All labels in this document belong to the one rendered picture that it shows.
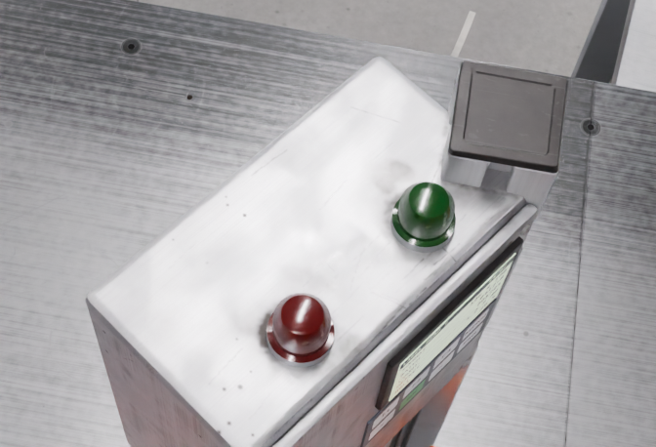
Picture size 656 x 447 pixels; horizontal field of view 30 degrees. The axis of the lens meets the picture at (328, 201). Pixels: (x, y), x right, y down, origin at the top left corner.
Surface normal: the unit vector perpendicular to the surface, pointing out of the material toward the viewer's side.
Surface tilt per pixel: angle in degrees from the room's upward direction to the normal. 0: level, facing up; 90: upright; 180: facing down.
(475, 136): 0
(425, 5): 0
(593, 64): 90
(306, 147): 0
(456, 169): 90
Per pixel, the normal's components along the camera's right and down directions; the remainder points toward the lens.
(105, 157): 0.06, -0.47
